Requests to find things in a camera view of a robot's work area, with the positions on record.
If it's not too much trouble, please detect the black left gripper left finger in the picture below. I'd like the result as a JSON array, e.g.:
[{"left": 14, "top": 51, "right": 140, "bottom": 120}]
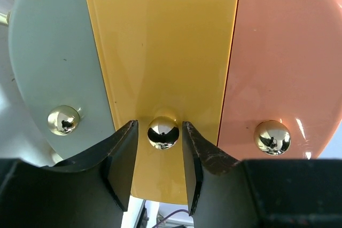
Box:
[{"left": 40, "top": 120, "right": 139, "bottom": 228}]

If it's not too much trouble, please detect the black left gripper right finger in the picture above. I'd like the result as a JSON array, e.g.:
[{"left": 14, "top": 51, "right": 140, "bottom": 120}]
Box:
[{"left": 182, "top": 121, "right": 257, "bottom": 227}]

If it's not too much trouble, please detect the gold knob orange drawer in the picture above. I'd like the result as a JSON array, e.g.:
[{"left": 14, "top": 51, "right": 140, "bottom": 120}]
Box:
[{"left": 254, "top": 120, "right": 291, "bottom": 156}]

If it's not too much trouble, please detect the gold knob yellow drawer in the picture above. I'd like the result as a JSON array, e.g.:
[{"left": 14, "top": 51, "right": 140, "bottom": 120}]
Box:
[{"left": 146, "top": 107, "right": 180, "bottom": 150}]

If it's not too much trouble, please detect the gold knob green drawer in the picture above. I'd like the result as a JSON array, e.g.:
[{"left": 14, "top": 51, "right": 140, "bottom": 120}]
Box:
[{"left": 47, "top": 105, "right": 81, "bottom": 136}]

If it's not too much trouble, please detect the mint green drawer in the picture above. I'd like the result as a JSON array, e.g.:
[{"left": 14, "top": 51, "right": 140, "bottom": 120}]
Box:
[{"left": 9, "top": 0, "right": 114, "bottom": 159}]

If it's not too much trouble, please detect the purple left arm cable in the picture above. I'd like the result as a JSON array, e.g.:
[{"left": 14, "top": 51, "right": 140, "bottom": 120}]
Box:
[{"left": 152, "top": 208, "right": 190, "bottom": 228}]

